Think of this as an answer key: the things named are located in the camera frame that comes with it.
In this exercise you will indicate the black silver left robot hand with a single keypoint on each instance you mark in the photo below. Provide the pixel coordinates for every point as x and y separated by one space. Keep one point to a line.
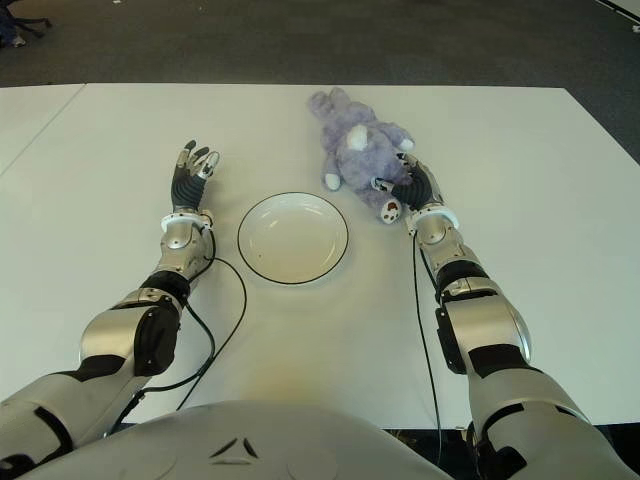
186 190

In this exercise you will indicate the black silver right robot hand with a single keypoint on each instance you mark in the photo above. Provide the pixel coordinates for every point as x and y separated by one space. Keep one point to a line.
422 192

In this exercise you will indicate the purple plush bunny doll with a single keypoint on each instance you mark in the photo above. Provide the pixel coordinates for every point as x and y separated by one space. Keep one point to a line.
355 160

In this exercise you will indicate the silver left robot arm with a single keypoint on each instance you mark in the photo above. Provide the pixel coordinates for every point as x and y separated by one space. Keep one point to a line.
112 330

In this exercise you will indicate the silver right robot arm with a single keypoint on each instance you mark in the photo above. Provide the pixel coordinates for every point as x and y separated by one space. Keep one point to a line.
480 320

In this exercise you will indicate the white plate with black rim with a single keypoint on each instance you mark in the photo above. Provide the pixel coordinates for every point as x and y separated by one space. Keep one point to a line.
293 240

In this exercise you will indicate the black office chair base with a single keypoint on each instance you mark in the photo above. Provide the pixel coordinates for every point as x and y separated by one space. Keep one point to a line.
35 22

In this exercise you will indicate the person in blue jeans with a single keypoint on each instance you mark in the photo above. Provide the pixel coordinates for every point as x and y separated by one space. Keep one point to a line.
10 27

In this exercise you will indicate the silver robot torso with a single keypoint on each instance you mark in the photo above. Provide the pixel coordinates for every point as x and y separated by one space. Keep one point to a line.
240 440

